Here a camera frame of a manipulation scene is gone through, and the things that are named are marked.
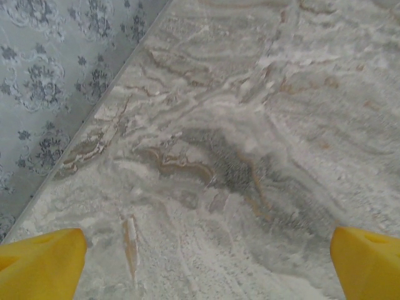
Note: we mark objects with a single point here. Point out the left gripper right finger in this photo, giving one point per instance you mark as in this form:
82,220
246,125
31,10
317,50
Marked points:
372,268

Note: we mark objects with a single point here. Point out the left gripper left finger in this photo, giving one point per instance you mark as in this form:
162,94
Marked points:
40,268

